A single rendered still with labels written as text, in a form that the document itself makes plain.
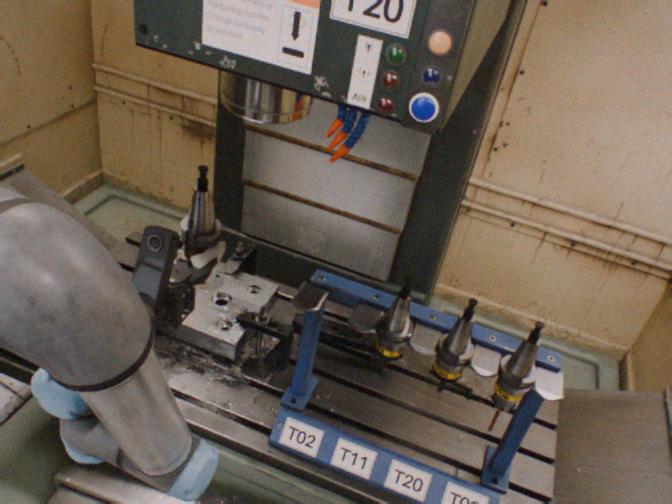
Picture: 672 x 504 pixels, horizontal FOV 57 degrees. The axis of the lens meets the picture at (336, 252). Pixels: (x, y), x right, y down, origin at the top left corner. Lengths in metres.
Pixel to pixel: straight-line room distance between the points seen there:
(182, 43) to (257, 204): 0.92
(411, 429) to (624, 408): 0.65
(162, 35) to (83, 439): 0.54
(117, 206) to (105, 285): 2.00
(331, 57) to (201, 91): 1.40
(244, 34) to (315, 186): 0.85
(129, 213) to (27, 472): 1.15
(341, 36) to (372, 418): 0.85
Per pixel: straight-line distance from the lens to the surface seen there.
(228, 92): 1.04
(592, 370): 2.23
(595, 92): 1.84
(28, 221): 0.51
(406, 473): 1.25
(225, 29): 0.86
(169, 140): 2.33
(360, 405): 1.39
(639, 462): 1.68
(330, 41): 0.80
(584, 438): 1.72
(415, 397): 1.44
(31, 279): 0.50
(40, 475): 1.63
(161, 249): 0.87
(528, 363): 1.07
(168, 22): 0.90
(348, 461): 1.25
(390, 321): 1.07
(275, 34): 0.82
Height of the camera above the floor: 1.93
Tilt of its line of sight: 35 degrees down
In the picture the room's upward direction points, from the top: 11 degrees clockwise
